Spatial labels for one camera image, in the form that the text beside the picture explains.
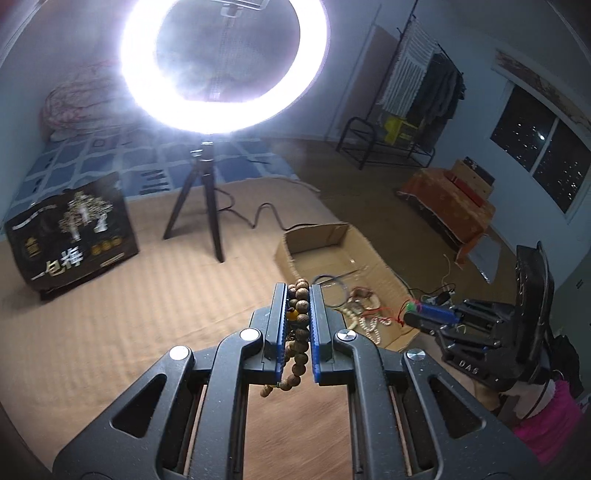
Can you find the white bead strand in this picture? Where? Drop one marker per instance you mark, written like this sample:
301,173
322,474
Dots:
353,316

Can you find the black printed box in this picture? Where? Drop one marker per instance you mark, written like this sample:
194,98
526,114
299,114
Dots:
69,240

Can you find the yellow box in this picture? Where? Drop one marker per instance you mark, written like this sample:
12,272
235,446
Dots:
396,129

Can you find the grey flat panel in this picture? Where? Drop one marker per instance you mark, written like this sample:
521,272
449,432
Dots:
485,258

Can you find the black shoe rack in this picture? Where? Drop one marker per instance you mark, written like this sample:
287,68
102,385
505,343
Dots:
364,138

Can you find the window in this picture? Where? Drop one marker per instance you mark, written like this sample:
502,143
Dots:
535,134

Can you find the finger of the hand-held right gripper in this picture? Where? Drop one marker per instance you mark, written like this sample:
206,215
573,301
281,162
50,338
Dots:
434,314
436,330

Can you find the blue checked bed sheet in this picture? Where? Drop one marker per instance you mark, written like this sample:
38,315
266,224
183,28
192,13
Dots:
92,161

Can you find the black bangle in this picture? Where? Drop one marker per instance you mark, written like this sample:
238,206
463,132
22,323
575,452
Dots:
344,284

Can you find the wooden box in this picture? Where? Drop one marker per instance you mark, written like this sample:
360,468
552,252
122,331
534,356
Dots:
471,177

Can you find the cardboard box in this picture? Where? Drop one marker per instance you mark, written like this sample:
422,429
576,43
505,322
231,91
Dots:
360,258

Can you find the brown wrist watch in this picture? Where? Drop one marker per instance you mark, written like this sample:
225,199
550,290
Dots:
362,295

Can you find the dark hanging clothes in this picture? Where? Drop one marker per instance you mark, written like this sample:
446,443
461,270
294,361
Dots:
438,97

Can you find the person's right forearm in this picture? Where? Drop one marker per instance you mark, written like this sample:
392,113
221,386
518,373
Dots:
549,420

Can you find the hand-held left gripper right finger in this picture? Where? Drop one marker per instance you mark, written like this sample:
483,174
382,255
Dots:
316,332

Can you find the orange cloth covered chest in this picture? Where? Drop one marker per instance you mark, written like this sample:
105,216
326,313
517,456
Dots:
452,207

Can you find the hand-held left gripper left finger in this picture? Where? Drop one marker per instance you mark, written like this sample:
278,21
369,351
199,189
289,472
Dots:
279,323

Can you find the black tripod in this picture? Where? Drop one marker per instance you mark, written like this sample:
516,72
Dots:
205,184

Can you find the black phone holder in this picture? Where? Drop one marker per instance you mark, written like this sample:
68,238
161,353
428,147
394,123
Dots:
244,3

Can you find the folded floral quilt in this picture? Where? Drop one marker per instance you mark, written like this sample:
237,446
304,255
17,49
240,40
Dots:
78,106

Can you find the black clothes rack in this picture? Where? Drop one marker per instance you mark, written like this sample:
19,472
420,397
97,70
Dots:
406,27

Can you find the striped hanging cloth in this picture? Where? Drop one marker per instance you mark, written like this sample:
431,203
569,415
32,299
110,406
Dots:
406,69

